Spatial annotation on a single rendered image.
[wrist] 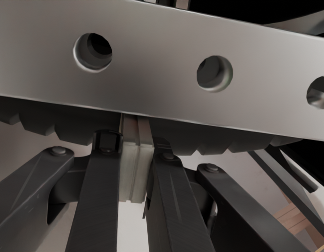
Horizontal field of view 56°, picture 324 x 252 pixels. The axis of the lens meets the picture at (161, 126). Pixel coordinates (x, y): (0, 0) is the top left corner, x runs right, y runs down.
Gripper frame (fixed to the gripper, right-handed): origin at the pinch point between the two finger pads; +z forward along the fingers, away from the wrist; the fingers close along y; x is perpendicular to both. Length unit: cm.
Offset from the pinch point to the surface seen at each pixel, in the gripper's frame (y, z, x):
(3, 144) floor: -42, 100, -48
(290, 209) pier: 282, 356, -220
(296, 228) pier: 290, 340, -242
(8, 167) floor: -37, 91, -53
